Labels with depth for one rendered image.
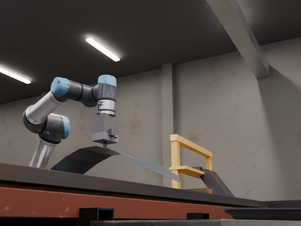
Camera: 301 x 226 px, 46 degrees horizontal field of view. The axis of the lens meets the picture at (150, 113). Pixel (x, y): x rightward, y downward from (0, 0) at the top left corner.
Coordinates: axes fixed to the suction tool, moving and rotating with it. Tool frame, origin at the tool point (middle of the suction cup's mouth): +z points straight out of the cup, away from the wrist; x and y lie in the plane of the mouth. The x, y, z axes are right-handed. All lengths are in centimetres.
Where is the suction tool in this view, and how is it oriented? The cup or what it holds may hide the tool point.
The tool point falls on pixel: (104, 154)
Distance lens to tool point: 137.0
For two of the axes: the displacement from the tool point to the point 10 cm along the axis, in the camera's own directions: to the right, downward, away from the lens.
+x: -8.1, 1.7, 5.6
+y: 5.9, 2.4, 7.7
